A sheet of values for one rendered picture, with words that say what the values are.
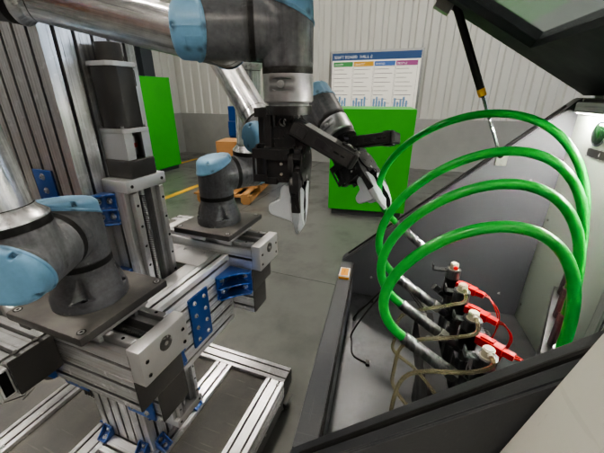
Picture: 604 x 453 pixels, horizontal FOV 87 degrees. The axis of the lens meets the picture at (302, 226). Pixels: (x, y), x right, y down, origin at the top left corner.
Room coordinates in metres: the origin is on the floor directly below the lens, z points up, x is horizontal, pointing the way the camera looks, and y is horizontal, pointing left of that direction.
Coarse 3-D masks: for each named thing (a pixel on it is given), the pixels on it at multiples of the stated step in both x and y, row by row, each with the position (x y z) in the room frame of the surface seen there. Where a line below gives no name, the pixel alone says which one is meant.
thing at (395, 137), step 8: (352, 136) 0.76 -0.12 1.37; (360, 136) 0.75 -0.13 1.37; (368, 136) 0.74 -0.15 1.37; (376, 136) 0.72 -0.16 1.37; (384, 136) 0.71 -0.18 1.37; (392, 136) 0.70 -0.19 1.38; (352, 144) 0.76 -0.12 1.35; (360, 144) 0.74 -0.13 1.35; (368, 144) 0.73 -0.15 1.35; (376, 144) 0.72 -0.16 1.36; (384, 144) 0.72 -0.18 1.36; (392, 144) 0.71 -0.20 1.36
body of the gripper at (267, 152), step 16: (256, 112) 0.52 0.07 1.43; (272, 112) 0.50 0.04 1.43; (288, 112) 0.49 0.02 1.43; (304, 112) 0.50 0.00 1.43; (272, 128) 0.52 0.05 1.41; (288, 128) 0.51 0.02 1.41; (256, 144) 0.52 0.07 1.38; (272, 144) 0.51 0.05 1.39; (288, 144) 0.51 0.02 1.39; (304, 144) 0.50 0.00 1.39; (256, 160) 0.51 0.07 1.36; (272, 160) 0.50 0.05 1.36; (288, 160) 0.49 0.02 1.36; (304, 160) 0.50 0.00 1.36; (256, 176) 0.50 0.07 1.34; (272, 176) 0.50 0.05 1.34; (288, 176) 0.49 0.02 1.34; (304, 176) 0.50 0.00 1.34
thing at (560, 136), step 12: (444, 120) 0.64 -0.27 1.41; (456, 120) 0.63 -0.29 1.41; (528, 120) 0.57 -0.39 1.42; (540, 120) 0.56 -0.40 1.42; (420, 132) 0.66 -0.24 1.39; (552, 132) 0.55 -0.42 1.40; (408, 144) 0.66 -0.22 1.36; (564, 144) 0.54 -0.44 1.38; (396, 156) 0.68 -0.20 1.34; (576, 156) 0.53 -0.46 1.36; (384, 168) 0.69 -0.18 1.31; (576, 168) 0.53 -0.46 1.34; (588, 180) 0.52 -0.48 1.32; (588, 192) 0.52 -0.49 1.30; (588, 204) 0.52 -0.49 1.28
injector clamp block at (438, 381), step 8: (424, 312) 0.62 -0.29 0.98; (432, 320) 0.59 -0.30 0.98; (416, 328) 0.58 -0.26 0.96; (416, 336) 0.57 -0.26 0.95; (424, 336) 0.54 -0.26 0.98; (424, 344) 0.51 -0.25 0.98; (432, 344) 0.51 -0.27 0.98; (440, 352) 0.49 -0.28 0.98; (456, 352) 0.49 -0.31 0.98; (416, 360) 0.52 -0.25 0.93; (416, 368) 0.51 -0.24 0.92; (424, 368) 0.45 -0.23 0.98; (432, 368) 0.45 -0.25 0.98; (416, 376) 0.50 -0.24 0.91; (424, 376) 0.43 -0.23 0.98; (432, 376) 0.43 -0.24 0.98; (440, 376) 0.43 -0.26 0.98; (416, 384) 0.48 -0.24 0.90; (424, 384) 0.42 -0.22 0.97; (432, 384) 0.42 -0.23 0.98; (440, 384) 0.42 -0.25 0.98; (448, 384) 0.48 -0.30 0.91; (416, 392) 0.47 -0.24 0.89; (424, 392) 0.41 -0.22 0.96; (416, 400) 0.46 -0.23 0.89
